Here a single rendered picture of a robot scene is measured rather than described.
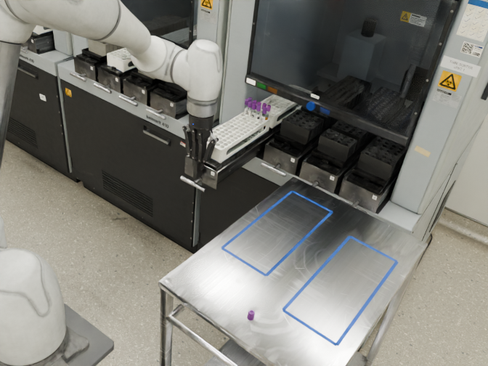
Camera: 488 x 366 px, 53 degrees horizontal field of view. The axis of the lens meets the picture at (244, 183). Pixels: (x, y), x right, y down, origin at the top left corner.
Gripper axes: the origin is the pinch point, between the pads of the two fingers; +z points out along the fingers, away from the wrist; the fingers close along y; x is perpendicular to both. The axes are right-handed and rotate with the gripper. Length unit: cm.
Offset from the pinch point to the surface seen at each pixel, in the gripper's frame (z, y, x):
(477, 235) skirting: 78, -85, -146
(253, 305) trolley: -2, -46, 36
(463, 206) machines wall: 65, -73, -147
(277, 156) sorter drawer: 1.9, -13.9, -26.9
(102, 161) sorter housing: 48, 79, -27
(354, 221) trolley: -2, -51, -8
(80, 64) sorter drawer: 1, 89, -27
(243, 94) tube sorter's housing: -10.7, 8.6, -36.0
